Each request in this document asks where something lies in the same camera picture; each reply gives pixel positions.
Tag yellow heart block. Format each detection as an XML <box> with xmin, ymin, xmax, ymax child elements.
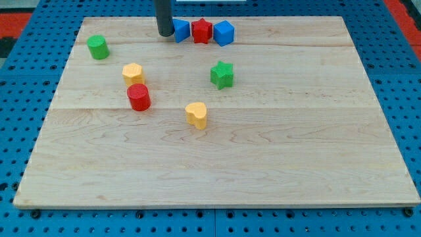
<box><xmin>185</xmin><ymin>102</ymin><xmax>207</xmax><ymax>130</ymax></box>

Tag red star block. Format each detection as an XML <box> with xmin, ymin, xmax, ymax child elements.
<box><xmin>191</xmin><ymin>18</ymin><xmax>212</xmax><ymax>44</ymax></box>

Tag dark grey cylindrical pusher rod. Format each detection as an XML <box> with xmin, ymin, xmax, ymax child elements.
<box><xmin>153</xmin><ymin>0</ymin><xmax>174</xmax><ymax>37</ymax></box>

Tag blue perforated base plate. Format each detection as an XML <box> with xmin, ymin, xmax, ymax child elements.
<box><xmin>1</xmin><ymin>1</ymin><xmax>420</xmax><ymax>236</ymax></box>

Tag green star block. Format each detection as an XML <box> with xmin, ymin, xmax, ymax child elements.
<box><xmin>210</xmin><ymin>61</ymin><xmax>234</xmax><ymax>90</ymax></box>

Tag red cylinder block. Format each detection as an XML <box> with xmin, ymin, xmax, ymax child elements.
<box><xmin>126</xmin><ymin>84</ymin><xmax>151</xmax><ymax>111</ymax></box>

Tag blue cube block right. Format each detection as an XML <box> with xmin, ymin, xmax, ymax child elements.
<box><xmin>213</xmin><ymin>20</ymin><xmax>235</xmax><ymax>47</ymax></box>

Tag blue block left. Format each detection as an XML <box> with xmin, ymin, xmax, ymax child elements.
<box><xmin>173</xmin><ymin>19</ymin><xmax>190</xmax><ymax>43</ymax></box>

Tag green cylinder block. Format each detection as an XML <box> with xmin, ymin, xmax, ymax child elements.
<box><xmin>87</xmin><ymin>35</ymin><xmax>110</xmax><ymax>60</ymax></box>

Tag yellow hexagon block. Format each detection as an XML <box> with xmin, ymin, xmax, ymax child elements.
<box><xmin>122</xmin><ymin>63</ymin><xmax>145</xmax><ymax>87</ymax></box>

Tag light wooden board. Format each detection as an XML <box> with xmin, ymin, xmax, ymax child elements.
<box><xmin>14</xmin><ymin>16</ymin><xmax>420</xmax><ymax>209</ymax></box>

